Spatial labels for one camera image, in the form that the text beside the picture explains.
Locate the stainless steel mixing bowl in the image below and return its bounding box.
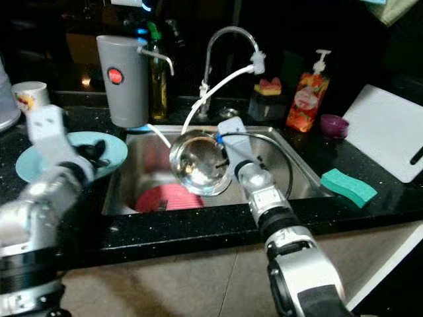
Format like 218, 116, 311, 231
168, 128, 233, 197

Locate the stainless steel sink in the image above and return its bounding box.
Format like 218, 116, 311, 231
102, 123, 332, 216

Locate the light blue plate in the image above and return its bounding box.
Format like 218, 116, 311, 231
15, 130, 129, 185

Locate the thin white tube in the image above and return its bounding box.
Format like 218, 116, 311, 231
146, 123, 173, 151

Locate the black sponge holder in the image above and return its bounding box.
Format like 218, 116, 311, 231
249, 92, 287, 123

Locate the grey water filter canister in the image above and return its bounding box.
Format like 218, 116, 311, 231
96, 34, 175, 129

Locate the pink plate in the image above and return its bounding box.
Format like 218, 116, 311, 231
134, 183, 203, 214

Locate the yellow and red sponge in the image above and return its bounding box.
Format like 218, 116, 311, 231
254, 77, 284, 97

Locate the green-capped oil bottle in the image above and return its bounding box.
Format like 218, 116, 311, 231
146, 22, 169, 122

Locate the white printed mug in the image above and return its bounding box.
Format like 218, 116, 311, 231
11, 81, 49, 114

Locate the translucent plastic container stack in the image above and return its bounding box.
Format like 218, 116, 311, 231
0, 55, 22, 130

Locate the orange pump soap bottle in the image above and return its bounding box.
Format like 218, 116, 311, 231
285, 49, 333, 133

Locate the chrome gooseneck faucet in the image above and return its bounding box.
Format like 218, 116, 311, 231
198, 26, 262, 119

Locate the small purple bowl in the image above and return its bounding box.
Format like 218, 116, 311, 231
319, 114, 350, 140

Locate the green sponge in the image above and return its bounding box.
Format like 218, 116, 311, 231
320, 168, 378, 209

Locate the white cutting board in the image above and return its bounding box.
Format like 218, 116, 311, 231
341, 83, 423, 184

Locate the olive green cloth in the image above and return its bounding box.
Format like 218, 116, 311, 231
376, 0, 423, 28

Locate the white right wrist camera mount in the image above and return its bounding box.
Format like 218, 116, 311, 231
216, 116, 256, 174

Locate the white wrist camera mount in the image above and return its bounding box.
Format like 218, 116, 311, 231
28, 103, 84, 166
216, 116, 256, 174

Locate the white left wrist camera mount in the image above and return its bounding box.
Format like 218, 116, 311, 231
28, 103, 84, 166

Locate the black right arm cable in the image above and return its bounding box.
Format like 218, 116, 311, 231
221, 130, 296, 200

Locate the white faucet hose adapter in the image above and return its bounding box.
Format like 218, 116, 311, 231
249, 51, 267, 75

